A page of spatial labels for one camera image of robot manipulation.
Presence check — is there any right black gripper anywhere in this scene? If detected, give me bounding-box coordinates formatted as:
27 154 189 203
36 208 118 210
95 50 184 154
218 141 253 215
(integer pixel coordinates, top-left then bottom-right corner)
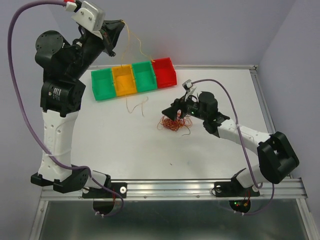
161 92 207 122

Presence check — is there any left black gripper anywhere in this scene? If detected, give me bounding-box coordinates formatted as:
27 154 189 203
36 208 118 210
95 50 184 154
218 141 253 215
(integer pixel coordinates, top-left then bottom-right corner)
66 19 125 80

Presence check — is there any orange wire bundle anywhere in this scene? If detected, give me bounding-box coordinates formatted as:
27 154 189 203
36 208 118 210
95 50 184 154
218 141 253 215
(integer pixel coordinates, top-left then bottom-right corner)
156 108 194 137

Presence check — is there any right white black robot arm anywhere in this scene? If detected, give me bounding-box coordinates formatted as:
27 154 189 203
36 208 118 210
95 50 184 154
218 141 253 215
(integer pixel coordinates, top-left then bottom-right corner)
162 91 300 195

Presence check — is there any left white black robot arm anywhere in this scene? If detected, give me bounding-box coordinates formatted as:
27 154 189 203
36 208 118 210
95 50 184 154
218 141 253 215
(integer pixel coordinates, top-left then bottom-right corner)
30 20 125 193

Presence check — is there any red bin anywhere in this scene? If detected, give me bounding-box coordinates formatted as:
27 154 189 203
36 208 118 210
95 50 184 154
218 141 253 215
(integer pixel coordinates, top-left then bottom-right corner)
151 57 177 89

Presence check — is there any green bin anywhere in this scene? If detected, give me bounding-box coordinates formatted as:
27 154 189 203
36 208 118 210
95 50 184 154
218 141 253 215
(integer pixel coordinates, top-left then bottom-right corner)
91 68 117 101
132 61 158 93

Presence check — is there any yellow bin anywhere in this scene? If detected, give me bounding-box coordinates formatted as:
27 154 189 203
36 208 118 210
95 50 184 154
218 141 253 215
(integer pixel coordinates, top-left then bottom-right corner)
111 64 137 97

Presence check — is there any leftmost green bin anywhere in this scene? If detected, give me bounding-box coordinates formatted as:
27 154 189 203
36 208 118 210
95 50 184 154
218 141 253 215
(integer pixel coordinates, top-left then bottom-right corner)
91 68 117 101

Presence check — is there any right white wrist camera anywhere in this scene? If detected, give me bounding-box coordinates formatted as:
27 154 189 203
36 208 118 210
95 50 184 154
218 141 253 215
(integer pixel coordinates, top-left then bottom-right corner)
182 79 196 102

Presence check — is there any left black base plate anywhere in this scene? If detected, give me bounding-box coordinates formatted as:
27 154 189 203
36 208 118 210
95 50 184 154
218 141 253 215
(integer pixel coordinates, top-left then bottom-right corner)
81 181 129 200

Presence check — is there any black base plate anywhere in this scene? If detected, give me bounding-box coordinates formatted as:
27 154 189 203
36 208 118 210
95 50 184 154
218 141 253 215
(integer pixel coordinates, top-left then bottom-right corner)
81 181 129 200
211 181 260 198

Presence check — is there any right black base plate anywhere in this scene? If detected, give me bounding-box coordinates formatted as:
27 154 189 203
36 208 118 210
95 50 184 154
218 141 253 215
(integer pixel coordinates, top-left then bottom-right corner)
211 181 260 198

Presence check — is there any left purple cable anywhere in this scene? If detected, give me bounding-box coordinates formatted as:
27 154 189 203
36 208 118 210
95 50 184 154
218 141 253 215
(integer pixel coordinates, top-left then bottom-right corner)
9 0 125 218

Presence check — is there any aluminium front rail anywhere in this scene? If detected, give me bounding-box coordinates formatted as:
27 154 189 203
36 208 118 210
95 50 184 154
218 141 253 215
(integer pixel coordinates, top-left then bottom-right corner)
40 177 308 202

